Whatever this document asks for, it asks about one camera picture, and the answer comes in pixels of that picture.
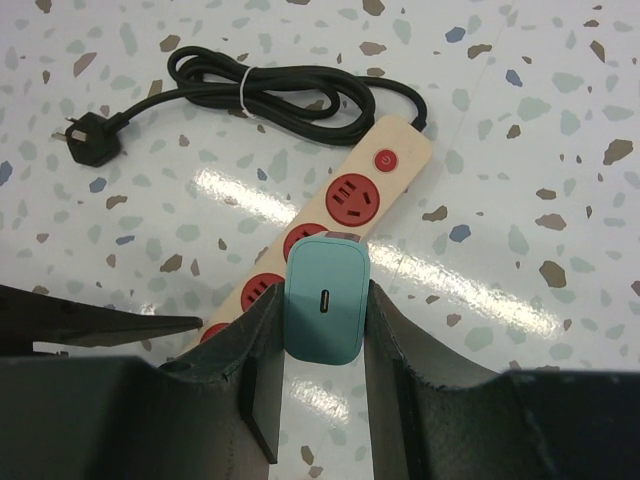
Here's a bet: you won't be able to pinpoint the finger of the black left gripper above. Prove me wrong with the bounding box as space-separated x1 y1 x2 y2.
1 285 203 356

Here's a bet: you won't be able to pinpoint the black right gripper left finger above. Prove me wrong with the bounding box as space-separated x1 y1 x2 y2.
1 304 284 479

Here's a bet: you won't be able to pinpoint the black power cord with plug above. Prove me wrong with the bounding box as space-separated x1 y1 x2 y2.
51 45 429 169

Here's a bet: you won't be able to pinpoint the beige power strip red sockets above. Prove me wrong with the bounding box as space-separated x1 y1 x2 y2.
181 115 433 361

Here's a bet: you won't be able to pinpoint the teal USB charger plug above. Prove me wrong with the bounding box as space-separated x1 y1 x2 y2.
283 231 370 366

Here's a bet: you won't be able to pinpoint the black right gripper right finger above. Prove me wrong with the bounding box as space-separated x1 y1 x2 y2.
364 284 639 479

